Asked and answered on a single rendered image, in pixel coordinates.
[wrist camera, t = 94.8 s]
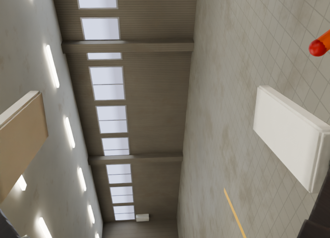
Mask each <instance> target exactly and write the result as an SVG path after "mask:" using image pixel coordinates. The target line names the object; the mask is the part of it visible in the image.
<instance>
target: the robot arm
mask: <svg viewBox="0 0 330 238"><path fill-rule="evenodd" d="M253 130H254V131H255V132H256V133H257V134H258V135H259V136H260V138H261V139H262V140H263V141H264V142H265V143H266V144H267V145H268V147H269V148H270V149H271V150H272V151H273V152H274V153H275V154H276V156H277V157H278V158H279V159H280V160H281V161H282V162H283V164H284V165H285V166H286V167H287V168H288V169H289V170H290V172H291V173H292V174H293V175H294V176H295V177H296V178H297V179H298V181H299V182H300V183H301V184H302V185H303V186H304V187H305V189H306V190H307V191H308V192H309V193H319V194H318V197H317V199H316V202H315V204H314V206H313V209H312V211H311V214H310V216H309V219H308V220H307V219H305V220H304V222H303V224H302V227H301V229H300V232H299V234H298V236H297V238H330V125H329V124H327V123H326V122H324V121H323V120H320V119H319V118H317V117H316V116H314V115H313V114H311V113H310V112H308V111H307V110H305V109H304V108H302V107H301V106H299V105H298V104H296V103H295V102H293V101H292V100H290V99H288V98H287V97H285V96H284V95H282V94H281V93H279V92H278V91H276V90H275V89H273V88H272V87H270V86H268V85H262V86H259V87H258V88H257V97H256V106H255V115H254V124H253ZM48 136H49V135H48V128H47V122H46V116H45V109H44V103H43V96H42V93H41V92H40V91H30V92H28V93H27V94H26V95H25V96H23V97H22V98H21V99H20V100H18V101H17V102H16V103H15V104H13V105H12V106H11V107H9V108H8V109H7V110H6V111H4V112H3V113H2V114H1V115H0V205H1V204H2V203H3V201H4V199H5V198H6V197H7V195H8V194H9V192H10V191H11V189H12V188H13V186H14V185H15V184H16V182H17V181H18V179H19V178H20V176H21V175H22V174H23V172H24V171H25V169H26V168H27V166H28V165H29V163H30V162H31V161H32V159H33V158H34V157H35V155H36V154H37V152H38V151H39V149H40V148H41V146H42V145H43V144H44V142H45V141H46V139H47V138H48ZM0 238H30V237H29V236H28V235H25V236H23V237H20V235H19V234H18V233H17V231H16V230H15V228H14V227H13V226H12V224H11V223H10V221H9V220H8V219H7V217H6V216H5V215H4V213H3V212H2V210H1V209H0Z"/></svg>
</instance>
